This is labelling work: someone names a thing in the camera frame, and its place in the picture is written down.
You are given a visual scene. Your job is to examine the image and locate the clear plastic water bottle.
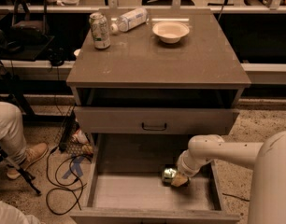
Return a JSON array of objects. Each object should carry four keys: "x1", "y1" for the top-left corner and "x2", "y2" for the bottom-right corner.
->
[{"x1": 110, "y1": 8, "x2": 148, "y2": 34}]

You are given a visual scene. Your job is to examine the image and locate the black floor cable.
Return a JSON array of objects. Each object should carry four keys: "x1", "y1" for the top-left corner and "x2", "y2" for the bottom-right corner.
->
[
  {"x1": 45, "y1": 146, "x2": 93, "y2": 217},
  {"x1": 222, "y1": 192, "x2": 250, "y2": 203}
]

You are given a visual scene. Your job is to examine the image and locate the person's leg in beige trousers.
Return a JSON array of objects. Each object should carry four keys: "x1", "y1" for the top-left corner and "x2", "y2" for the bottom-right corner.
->
[{"x1": 0, "y1": 102, "x2": 26, "y2": 163}]

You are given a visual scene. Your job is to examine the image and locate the grey drawer cabinet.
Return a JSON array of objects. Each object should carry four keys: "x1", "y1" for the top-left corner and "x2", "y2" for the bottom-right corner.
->
[{"x1": 65, "y1": 7, "x2": 252, "y2": 154}]

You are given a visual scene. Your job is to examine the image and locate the black floor cable right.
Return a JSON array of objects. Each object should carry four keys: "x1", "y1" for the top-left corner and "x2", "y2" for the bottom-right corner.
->
[{"x1": 222, "y1": 192, "x2": 250, "y2": 203}]

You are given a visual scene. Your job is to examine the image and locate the black floor cable left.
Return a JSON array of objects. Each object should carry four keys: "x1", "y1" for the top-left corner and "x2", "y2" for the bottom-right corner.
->
[{"x1": 45, "y1": 146, "x2": 93, "y2": 217}]

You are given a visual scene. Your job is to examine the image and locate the tan shoe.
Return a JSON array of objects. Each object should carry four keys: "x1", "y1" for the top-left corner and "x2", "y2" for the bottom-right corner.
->
[{"x1": 10, "y1": 143, "x2": 49, "y2": 171}]

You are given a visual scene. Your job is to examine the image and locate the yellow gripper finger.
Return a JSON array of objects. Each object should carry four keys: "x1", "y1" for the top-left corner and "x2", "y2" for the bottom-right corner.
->
[{"x1": 171, "y1": 172, "x2": 189, "y2": 187}]

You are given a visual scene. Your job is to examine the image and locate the black wire basket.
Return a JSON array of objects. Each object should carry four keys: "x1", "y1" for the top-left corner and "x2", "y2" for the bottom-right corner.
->
[{"x1": 55, "y1": 110, "x2": 93, "y2": 156}]

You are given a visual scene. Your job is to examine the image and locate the closed drawer with handle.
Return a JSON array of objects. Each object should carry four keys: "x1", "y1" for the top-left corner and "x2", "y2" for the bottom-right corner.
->
[{"x1": 75, "y1": 106, "x2": 239, "y2": 135}]

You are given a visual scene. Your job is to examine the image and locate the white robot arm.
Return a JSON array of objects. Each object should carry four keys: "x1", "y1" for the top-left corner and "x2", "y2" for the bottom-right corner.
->
[{"x1": 172, "y1": 131, "x2": 286, "y2": 224}]

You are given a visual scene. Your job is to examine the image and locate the black bag on shelf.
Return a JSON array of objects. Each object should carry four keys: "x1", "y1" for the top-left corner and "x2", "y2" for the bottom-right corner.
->
[{"x1": 10, "y1": 0, "x2": 48, "y2": 45}]

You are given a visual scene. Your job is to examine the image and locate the white bowl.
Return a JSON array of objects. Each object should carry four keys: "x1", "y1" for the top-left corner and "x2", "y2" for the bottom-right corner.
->
[{"x1": 152, "y1": 21, "x2": 190, "y2": 44}]

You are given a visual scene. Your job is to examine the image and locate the upright white green can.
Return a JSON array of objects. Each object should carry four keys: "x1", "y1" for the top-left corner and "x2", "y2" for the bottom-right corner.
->
[{"x1": 89, "y1": 12, "x2": 110, "y2": 49}]

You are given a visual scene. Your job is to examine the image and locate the crushed green can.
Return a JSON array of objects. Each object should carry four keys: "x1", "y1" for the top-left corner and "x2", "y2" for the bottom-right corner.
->
[{"x1": 162, "y1": 167, "x2": 177, "y2": 186}]

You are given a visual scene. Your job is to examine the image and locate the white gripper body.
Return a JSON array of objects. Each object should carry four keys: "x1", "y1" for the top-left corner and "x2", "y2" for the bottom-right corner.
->
[{"x1": 177, "y1": 150, "x2": 211, "y2": 177}]

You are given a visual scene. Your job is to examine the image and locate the open lower drawer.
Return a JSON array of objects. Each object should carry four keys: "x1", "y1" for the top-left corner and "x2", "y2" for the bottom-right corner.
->
[{"x1": 70, "y1": 134, "x2": 239, "y2": 224}]

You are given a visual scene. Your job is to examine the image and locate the black headphones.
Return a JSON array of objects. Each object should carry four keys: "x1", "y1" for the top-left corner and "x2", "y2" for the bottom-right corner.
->
[{"x1": 47, "y1": 48, "x2": 64, "y2": 67}]

